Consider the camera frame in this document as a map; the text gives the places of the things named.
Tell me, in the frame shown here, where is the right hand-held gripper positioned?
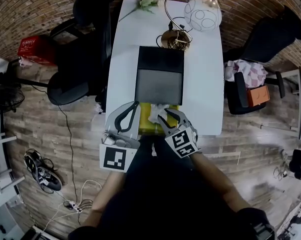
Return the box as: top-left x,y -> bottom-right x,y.
157,108 -> 200,159

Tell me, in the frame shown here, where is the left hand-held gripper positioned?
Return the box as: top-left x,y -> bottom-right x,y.
99,100 -> 141,173

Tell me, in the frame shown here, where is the white item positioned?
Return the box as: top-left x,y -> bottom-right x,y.
147,103 -> 171,124

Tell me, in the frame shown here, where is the yellow box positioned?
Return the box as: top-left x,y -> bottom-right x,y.
138,101 -> 179,136

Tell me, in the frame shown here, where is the black box lid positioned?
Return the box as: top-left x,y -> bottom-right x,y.
134,45 -> 185,107

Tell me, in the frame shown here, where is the person's right forearm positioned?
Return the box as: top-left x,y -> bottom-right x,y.
189,151 -> 252,214

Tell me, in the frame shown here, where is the person's left forearm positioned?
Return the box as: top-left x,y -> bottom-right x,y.
84,169 -> 127,229

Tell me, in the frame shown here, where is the orange box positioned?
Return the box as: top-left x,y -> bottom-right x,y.
246,84 -> 270,108

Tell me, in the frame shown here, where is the red box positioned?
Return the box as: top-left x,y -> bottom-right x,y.
17,34 -> 58,66

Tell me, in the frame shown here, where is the black office chair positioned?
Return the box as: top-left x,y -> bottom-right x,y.
47,0 -> 114,107
223,5 -> 301,116

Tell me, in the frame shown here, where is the person's dark clothing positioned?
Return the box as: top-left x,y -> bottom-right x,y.
67,133 -> 276,240

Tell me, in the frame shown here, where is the pink checked cloth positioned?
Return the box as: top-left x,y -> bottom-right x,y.
224,59 -> 269,89

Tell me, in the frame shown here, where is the white power strip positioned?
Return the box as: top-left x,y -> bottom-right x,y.
63,199 -> 84,214

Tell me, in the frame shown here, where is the gold lamp with white globe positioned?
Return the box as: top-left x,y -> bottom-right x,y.
156,0 -> 222,53

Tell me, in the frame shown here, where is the artificial pale flower stem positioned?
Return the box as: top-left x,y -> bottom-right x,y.
118,0 -> 166,23

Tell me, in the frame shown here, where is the black floor fan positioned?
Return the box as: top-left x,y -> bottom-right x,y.
0,83 -> 25,115

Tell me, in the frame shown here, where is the white shelf unit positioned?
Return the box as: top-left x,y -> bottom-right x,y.
0,112 -> 26,195

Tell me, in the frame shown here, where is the white cable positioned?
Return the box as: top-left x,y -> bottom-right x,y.
43,179 -> 103,233

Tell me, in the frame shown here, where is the black lamp cable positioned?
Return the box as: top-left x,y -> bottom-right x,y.
168,16 -> 193,34

